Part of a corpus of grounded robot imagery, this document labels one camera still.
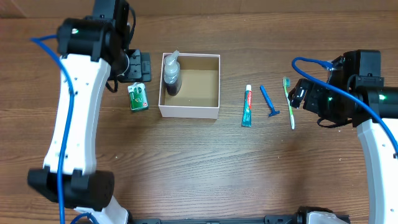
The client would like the green Dettol soap packet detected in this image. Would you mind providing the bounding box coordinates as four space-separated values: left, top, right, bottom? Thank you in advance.
127 82 149 111

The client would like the blue disposable razor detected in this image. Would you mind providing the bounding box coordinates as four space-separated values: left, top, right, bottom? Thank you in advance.
260 85 280 117

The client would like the clear spray bottle dark liquid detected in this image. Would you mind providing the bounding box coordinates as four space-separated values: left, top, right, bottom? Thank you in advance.
164 50 182 96

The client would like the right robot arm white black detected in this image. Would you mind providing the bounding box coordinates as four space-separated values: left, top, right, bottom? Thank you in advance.
288 50 397 223

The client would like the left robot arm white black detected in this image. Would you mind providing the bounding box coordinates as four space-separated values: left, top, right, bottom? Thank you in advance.
27 0 151 223

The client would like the green white toothbrush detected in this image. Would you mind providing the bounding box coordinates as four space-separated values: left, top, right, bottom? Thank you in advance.
282 77 295 130

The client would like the green Colgate toothpaste tube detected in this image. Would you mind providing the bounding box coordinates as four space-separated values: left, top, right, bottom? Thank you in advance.
242 85 252 128

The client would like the open white cardboard box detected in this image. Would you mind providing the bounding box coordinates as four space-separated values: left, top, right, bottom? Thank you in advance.
158 53 221 119

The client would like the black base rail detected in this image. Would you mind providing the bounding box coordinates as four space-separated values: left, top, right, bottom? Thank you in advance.
129 215 297 224

